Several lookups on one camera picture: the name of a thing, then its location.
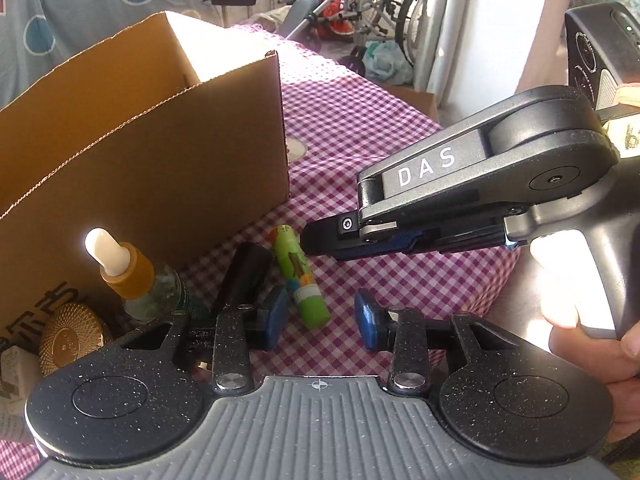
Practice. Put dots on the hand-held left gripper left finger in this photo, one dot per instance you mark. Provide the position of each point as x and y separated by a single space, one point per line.
272 317

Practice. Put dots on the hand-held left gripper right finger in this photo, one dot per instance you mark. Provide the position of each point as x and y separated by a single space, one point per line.
367 322

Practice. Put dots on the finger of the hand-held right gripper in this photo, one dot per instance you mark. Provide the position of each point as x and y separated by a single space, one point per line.
425 170

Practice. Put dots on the green printed tube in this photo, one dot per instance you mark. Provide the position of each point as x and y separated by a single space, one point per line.
297 280

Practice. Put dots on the black glossy tube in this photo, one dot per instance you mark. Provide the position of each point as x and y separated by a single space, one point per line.
247 270

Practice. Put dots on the glass dropper bottle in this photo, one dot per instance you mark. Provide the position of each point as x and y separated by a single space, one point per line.
125 280

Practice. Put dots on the brown cardboard box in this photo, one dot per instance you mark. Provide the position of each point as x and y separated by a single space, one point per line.
150 160

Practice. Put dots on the gold round compact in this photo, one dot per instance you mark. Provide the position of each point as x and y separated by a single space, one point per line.
70 340

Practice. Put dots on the person's right hand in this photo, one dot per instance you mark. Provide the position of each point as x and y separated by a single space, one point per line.
625 390

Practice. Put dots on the purple checkered cloth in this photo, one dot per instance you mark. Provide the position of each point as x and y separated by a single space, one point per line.
375 125

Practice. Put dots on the flat cardboard box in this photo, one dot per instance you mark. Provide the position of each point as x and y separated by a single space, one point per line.
415 97

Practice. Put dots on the light blue plastic bag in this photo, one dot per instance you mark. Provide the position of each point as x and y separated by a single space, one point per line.
387 62

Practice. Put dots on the pale pink curtain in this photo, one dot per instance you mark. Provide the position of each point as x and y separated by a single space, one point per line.
545 20

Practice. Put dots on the wheelchair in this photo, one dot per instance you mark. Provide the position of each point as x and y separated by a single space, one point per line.
395 5

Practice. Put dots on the orange red cloth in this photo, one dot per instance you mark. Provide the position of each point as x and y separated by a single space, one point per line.
337 10

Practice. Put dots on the grey padded rest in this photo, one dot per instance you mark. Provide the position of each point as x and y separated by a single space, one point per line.
302 15

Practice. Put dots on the white small box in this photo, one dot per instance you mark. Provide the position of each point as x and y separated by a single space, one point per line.
17 375

